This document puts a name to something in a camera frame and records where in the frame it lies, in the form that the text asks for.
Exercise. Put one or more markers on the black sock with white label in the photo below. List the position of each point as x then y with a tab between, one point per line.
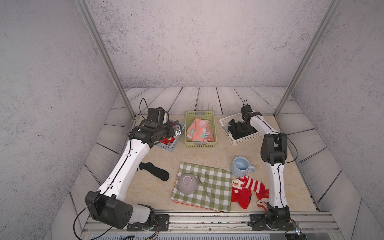
232	128

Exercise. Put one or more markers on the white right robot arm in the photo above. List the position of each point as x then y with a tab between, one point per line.
274	152

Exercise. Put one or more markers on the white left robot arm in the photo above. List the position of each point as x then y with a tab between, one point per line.
107	205

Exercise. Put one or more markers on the metal base rail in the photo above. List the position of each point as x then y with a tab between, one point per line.
187	225

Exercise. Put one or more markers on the green white checkered cloth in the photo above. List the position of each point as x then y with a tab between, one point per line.
214	188

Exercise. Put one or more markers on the light green plastic basket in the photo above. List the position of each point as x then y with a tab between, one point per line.
209	116

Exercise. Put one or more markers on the white plastic basket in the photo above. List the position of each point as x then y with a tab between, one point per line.
224	122

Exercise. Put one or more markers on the right aluminium frame post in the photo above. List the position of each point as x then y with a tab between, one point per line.
320	32

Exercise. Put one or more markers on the pink sock with blue text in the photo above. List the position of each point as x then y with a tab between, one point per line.
200	131

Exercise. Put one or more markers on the left aluminium frame post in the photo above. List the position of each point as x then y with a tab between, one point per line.
88	19

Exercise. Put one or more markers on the black sock with blue patch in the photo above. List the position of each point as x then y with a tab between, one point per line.
155	171

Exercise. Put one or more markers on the light blue plastic basket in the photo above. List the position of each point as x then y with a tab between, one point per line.
172	147

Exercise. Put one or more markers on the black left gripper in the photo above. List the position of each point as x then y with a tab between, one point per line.
172	132

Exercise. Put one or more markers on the red Santa sock front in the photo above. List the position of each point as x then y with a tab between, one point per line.
263	198

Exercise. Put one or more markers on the red bear Christmas sock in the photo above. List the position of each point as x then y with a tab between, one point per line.
168	141

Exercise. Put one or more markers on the light blue ceramic mug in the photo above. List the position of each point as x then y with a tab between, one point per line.
241	167

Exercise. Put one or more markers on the red white striped Santa sock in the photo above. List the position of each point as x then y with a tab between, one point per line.
248	183

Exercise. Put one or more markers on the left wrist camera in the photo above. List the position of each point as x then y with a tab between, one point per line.
158	116

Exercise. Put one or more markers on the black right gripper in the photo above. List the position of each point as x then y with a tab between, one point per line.
249	131

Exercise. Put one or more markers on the aluminium frame post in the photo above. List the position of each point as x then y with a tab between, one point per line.
320	32
88	19

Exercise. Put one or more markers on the lilac ceramic bowl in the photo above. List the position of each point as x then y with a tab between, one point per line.
187	184

